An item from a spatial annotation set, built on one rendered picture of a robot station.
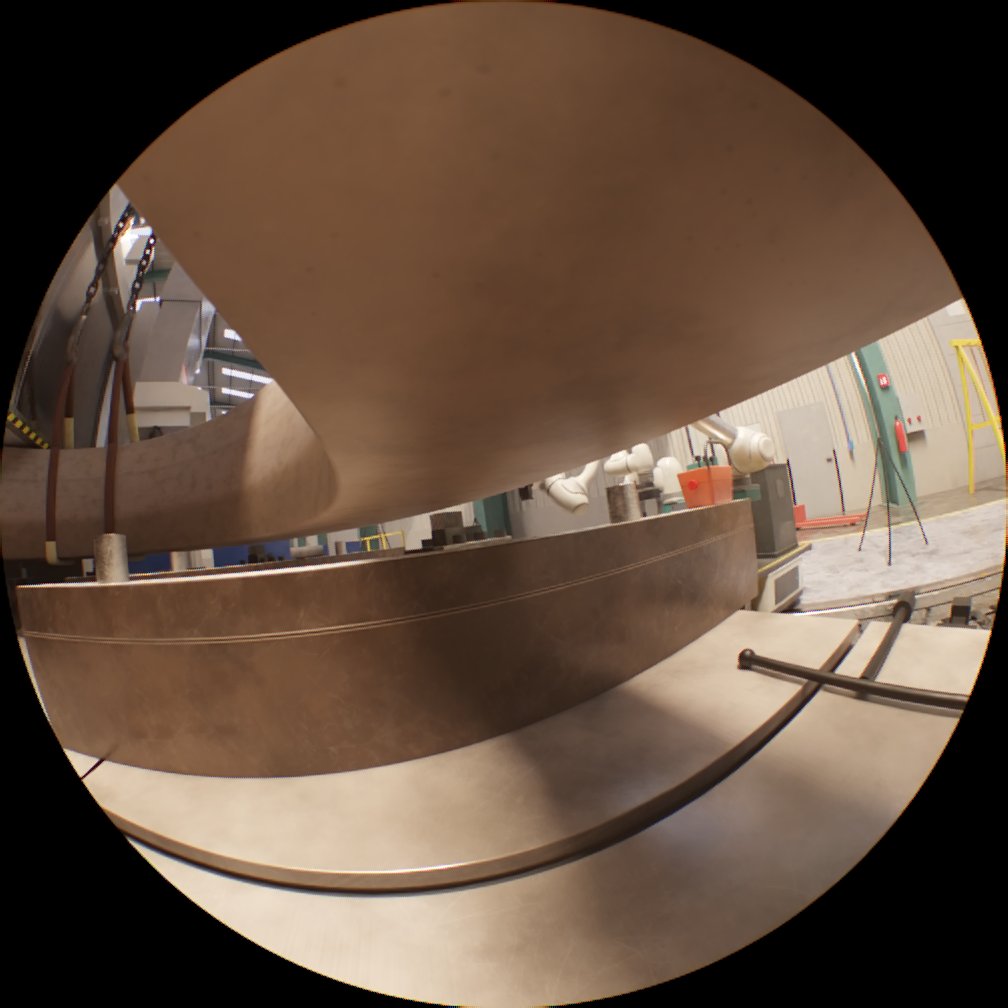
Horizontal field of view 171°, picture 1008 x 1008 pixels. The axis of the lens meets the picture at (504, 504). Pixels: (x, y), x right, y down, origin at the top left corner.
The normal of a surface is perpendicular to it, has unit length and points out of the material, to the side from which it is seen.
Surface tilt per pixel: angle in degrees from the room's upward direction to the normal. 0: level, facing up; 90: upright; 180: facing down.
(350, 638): 90
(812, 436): 90
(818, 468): 90
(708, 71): 180
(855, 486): 90
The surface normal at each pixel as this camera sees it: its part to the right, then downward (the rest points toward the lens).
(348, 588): 0.41, -0.13
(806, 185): 0.14, 0.99
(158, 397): 0.69, -0.15
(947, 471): -0.70, 0.04
